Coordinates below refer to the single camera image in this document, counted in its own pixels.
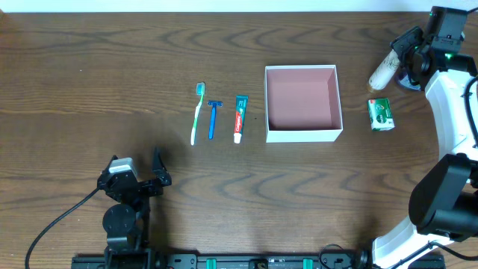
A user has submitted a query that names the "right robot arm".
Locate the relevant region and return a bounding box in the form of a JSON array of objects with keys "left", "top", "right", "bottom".
[{"left": 352, "top": 6, "right": 477, "bottom": 268}]

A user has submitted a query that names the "green white toothbrush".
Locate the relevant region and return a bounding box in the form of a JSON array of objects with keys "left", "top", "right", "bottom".
[{"left": 190, "top": 82, "right": 205, "bottom": 146}]

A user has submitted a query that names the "green soap bar box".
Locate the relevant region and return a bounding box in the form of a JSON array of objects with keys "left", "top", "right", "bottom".
[{"left": 367, "top": 98, "right": 395, "bottom": 131}]

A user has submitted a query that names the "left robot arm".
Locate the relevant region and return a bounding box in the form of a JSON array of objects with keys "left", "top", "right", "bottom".
[{"left": 97, "top": 148, "right": 172, "bottom": 253}]

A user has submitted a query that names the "black cable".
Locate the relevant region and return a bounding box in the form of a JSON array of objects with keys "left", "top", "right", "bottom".
[
  {"left": 24, "top": 186, "right": 102, "bottom": 269},
  {"left": 388, "top": 7, "right": 478, "bottom": 269}
]

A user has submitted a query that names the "white lotion tube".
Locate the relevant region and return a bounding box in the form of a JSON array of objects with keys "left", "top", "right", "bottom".
[{"left": 367, "top": 50, "right": 400, "bottom": 93}]

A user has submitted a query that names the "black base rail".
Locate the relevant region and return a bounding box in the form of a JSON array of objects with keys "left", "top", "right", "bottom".
[{"left": 70, "top": 252, "right": 447, "bottom": 269}]

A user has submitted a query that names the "left black cable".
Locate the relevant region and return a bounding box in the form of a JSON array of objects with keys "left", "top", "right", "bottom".
[{"left": 24, "top": 186, "right": 102, "bottom": 269}]

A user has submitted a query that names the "blue disposable razor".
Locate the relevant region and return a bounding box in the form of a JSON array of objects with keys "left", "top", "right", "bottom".
[{"left": 208, "top": 100, "right": 223, "bottom": 140}]

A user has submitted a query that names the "green red toothpaste tube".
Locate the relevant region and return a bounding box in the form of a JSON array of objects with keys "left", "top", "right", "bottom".
[{"left": 234, "top": 95, "right": 249, "bottom": 143}]

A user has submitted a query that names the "clear soap pump bottle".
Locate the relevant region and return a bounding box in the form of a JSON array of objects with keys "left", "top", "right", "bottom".
[{"left": 394, "top": 67, "right": 421, "bottom": 91}]

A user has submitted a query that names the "white box pink interior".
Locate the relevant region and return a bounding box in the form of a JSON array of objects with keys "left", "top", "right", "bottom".
[{"left": 264, "top": 65, "right": 344, "bottom": 143}]

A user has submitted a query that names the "right black cable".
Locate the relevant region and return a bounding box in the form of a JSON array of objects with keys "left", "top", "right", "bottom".
[{"left": 388, "top": 7, "right": 478, "bottom": 269}]

